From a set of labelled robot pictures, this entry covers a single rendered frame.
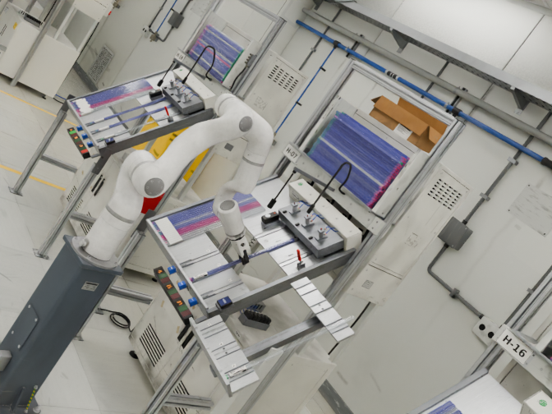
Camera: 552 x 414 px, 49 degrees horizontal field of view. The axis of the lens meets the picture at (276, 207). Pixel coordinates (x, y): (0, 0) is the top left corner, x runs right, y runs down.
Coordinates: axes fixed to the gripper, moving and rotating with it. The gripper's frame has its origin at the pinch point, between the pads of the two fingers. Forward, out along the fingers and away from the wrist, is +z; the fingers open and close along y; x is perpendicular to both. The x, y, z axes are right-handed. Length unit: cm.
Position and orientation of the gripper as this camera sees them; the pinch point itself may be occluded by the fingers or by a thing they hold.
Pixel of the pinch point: (243, 259)
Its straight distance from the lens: 263.7
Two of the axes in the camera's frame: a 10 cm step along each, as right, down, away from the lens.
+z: 1.8, 7.3, 6.6
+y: -5.0, -5.1, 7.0
